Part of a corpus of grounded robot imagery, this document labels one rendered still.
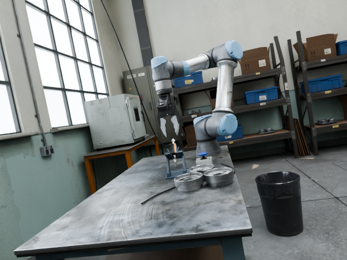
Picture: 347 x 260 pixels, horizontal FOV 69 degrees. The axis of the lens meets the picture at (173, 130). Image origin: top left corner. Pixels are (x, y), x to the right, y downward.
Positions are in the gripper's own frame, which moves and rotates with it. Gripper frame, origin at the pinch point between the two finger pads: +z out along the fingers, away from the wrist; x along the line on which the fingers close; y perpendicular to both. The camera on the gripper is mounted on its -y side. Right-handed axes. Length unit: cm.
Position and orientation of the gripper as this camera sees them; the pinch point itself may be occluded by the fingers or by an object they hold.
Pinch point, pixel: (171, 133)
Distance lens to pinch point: 116.6
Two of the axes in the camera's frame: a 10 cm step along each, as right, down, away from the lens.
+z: 1.7, 9.8, 0.6
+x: -9.8, 1.6, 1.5
